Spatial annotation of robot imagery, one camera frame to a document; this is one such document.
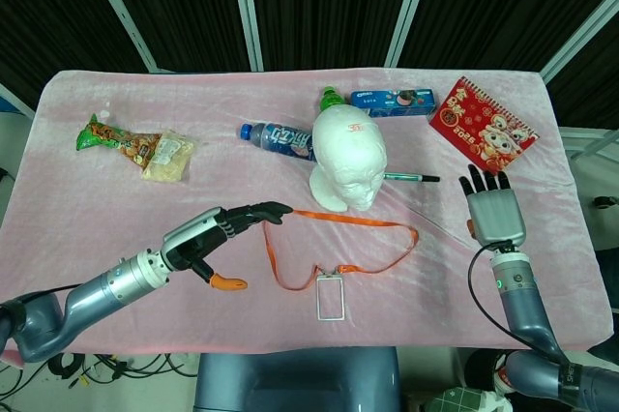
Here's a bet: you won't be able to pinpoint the right black grey robot hand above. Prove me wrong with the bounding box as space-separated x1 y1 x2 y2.
457 163 528 251

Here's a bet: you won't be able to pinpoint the left black grey robot hand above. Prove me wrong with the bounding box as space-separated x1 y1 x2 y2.
160 200 295 291

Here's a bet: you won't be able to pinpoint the white foam mannequin head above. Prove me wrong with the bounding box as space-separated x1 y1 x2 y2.
309 103 388 213

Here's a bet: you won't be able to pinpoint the green marker pen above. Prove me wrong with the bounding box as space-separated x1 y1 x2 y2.
384 172 441 185

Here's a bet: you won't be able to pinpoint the orange lanyard strap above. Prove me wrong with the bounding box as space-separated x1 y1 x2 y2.
263 208 420 291

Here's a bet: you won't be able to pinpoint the green capped bottle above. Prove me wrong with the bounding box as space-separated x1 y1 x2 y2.
318 86 350 113

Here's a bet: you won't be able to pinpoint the blue Oreo cookie box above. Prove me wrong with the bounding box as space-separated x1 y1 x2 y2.
349 88 439 118

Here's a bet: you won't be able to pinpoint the blue drink bottle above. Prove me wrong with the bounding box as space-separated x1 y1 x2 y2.
240 121 318 163

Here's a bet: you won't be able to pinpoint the red desk calendar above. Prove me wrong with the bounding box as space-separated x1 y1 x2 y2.
427 75 541 175

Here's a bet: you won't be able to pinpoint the red white can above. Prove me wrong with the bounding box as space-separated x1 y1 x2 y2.
492 356 521 392

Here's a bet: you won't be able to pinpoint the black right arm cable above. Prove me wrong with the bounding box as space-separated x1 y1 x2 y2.
466 242 576 369

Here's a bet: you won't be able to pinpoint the clear silver-framed badge holder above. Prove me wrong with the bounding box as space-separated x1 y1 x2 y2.
316 274 348 322

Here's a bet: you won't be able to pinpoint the pink velvet table cloth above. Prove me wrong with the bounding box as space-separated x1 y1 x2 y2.
0 68 615 355

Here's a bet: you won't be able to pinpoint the green checkered bag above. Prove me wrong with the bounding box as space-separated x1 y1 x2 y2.
427 385 499 412

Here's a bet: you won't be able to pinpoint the blue-grey robot torso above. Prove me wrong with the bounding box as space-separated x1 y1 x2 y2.
192 346 402 412

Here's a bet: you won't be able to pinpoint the white partition post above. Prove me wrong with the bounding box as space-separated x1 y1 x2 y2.
386 0 439 69
541 0 619 84
229 0 265 73
79 0 159 74
0 82 38 117

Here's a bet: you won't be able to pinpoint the tangled black floor cables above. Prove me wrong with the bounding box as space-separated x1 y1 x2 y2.
47 352 199 384

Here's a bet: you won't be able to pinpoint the green orange snack bag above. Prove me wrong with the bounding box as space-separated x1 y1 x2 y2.
74 113 198 184

